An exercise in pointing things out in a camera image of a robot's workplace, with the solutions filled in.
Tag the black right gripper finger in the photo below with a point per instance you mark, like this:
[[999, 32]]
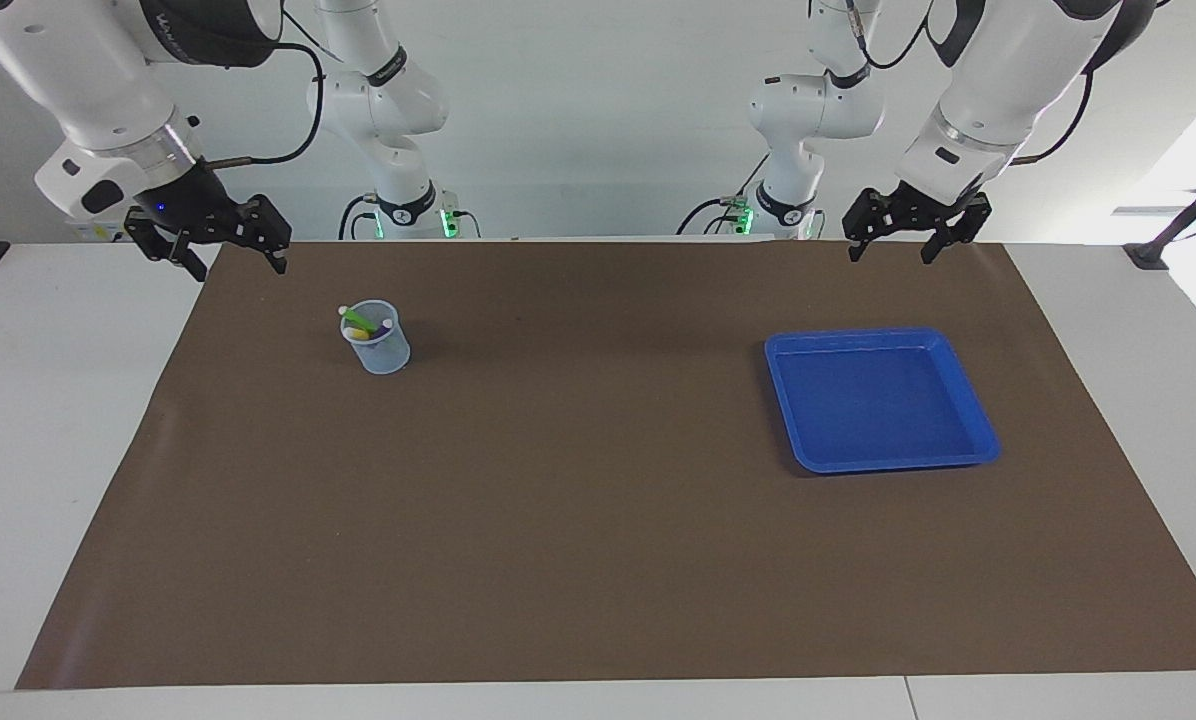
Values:
[[270, 228], [168, 245]]

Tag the black slanted stand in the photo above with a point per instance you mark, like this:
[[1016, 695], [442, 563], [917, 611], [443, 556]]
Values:
[[1183, 215]]

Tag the brown table mat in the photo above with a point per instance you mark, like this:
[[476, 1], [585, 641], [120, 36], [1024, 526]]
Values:
[[598, 520]]

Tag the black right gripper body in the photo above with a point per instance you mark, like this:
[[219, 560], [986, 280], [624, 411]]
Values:
[[193, 200]]

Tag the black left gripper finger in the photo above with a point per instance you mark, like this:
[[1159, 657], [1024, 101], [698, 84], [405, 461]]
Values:
[[866, 218], [970, 225]]

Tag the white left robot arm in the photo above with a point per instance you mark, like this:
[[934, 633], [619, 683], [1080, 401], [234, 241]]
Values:
[[998, 80]]

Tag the green marker pen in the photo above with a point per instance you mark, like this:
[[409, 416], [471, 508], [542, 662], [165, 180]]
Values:
[[360, 320]]

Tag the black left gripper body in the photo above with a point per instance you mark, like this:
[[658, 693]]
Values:
[[923, 208]]

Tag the white power strip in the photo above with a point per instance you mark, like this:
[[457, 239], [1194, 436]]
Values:
[[83, 232]]

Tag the translucent plastic cup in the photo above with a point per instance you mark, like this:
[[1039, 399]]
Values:
[[383, 357]]

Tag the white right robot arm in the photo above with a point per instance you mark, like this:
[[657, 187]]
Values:
[[88, 80]]

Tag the blue plastic tray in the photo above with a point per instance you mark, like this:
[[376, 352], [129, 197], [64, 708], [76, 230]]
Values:
[[878, 400]]

